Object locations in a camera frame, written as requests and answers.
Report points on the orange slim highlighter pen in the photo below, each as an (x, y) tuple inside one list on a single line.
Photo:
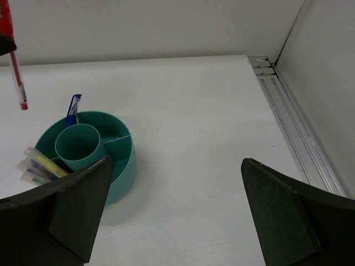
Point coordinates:
[(33, 179)]

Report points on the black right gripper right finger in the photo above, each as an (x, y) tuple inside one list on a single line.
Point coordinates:
[(296, 223)]

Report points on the aluminium rail frame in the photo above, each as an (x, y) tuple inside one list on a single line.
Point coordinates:
[(307, 154)]

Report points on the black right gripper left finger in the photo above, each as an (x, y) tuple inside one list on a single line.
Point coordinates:
[(56, 223)]

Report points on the purple highlighter pen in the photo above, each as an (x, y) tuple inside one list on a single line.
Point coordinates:
[(30, 166)]

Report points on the red ballpoint pen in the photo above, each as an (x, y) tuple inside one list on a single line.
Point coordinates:
[(7, 29)]

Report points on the teal round desk organizer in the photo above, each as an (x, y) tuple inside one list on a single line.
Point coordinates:
[(94, 135)]

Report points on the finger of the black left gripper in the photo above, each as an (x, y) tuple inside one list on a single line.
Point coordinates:
[(7, 45)]

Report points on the blue ballpoint pen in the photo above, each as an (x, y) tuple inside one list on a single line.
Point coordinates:
[(72, 111)]

